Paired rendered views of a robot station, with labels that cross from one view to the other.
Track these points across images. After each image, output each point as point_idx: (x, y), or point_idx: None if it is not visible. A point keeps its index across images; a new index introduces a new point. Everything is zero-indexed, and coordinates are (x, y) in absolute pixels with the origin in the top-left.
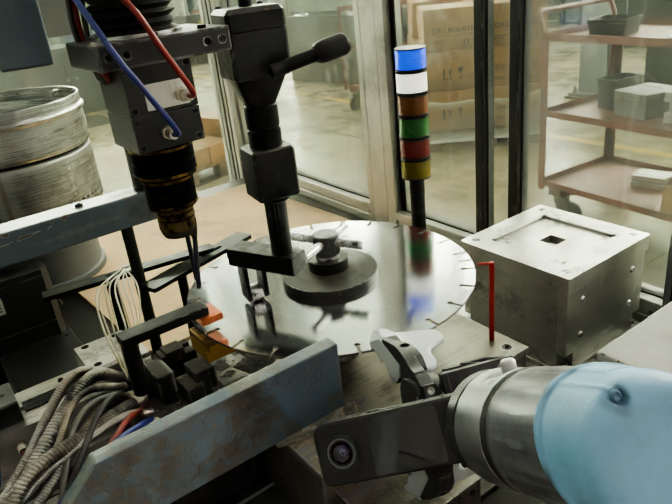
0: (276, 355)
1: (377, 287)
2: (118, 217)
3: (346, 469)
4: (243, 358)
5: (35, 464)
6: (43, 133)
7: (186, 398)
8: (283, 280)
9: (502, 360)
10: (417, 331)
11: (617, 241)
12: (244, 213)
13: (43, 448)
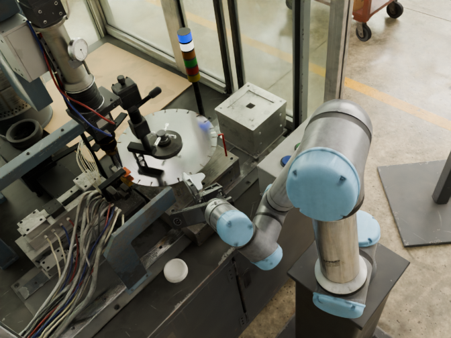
0: (152, 186)
1: (182, 149)
2: (78, 131)
3: (179, 225)
4: None
5: (85, 231)
6: None
7: (123, 198)
8: None
9: (214, 201)
10: (196, 174)
11: (274, 106)
12: (112, 68)
13: (84, 224)
